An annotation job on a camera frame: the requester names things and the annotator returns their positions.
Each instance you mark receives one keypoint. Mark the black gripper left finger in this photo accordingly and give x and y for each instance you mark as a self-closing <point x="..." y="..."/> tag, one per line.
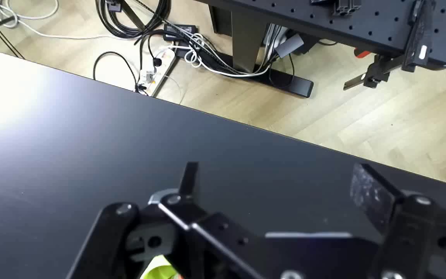
<point x="124" y="240"/>

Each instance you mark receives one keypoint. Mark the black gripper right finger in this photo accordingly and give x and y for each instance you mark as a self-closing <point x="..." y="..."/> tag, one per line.
<point x="411" y="224"/>

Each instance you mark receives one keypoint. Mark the black clamp with orange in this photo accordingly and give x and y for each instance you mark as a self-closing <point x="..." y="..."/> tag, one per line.
<point x="377" y="72"/>

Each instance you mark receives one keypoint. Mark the black perforated table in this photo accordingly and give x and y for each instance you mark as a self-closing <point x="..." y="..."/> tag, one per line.
<point x="377" y="26"/>

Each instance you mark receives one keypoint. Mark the black power strip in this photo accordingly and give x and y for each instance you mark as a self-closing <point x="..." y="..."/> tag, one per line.
<point x="178" y="34"/>

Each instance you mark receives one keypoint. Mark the black table leg base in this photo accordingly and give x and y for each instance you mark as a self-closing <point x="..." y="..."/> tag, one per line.
<point x="256" y="46"/>

